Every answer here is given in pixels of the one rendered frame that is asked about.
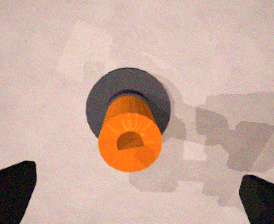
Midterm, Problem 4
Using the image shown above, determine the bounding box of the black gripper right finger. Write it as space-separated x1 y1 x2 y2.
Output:
238 175 274 224

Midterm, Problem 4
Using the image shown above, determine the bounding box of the dark grey round pedestal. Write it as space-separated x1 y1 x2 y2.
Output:
86 68 170 139

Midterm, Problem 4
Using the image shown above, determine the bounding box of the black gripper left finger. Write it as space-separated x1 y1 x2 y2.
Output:
0 160 37 224

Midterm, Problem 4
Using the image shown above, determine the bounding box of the orange cylinder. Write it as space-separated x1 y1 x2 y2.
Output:
98 95 162 172

